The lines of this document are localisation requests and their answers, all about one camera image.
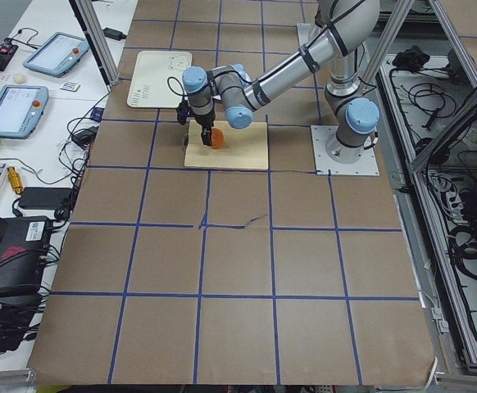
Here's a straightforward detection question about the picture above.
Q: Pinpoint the brown paper table cover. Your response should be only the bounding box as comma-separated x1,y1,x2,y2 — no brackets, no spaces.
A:
29,1,434,386

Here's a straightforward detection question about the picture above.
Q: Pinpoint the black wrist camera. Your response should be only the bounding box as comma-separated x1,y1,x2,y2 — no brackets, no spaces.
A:
176,100,191,125

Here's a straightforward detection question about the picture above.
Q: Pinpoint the blue teach pendant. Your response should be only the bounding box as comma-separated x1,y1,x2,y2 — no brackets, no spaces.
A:
0,85,49,139
22,32,89,77

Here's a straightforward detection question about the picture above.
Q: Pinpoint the far blue teach pendant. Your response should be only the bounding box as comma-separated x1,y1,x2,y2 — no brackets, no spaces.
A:
22,32,89,77

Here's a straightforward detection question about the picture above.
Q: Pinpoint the wooden cutting board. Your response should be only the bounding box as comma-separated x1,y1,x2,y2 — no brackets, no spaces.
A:
184,120,269,170

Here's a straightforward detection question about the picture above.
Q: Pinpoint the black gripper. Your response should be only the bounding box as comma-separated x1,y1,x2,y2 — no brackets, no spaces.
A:
189,96,216,146

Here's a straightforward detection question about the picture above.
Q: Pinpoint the near blue teach pendant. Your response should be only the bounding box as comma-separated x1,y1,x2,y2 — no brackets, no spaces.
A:
0,85,49,139

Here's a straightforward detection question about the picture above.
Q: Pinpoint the black cable bundle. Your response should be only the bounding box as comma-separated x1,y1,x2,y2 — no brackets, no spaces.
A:
447,227,477,282

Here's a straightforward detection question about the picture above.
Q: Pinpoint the cream bear tray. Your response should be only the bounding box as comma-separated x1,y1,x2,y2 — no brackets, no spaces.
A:
126,51,193,109

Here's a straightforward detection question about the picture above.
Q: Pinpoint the aluminium side frame rail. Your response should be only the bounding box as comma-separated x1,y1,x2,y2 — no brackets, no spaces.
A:
377,57,477,374

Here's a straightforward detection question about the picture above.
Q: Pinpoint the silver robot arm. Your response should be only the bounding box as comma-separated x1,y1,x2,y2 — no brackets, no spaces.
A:
176,1,380,146

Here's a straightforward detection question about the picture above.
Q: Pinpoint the black computer box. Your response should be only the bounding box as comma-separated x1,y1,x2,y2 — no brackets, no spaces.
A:
0,216,52,297

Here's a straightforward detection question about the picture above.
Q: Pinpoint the gold metal cylinder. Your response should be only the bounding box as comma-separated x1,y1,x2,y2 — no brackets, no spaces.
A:
7,166,24,195

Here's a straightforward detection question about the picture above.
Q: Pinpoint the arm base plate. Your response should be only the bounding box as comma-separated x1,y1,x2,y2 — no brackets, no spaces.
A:
298,23,335,62
311,125,379,176

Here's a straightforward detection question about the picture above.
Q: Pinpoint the aluminium frame post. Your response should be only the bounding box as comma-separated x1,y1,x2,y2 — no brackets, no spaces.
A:
68,0,120,87

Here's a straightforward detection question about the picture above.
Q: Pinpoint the black power adapter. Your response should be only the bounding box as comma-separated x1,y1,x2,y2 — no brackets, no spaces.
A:
18,187,71,210

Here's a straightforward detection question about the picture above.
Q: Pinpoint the orange fruit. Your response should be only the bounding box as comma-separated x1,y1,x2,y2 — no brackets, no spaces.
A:
211,128,225,150

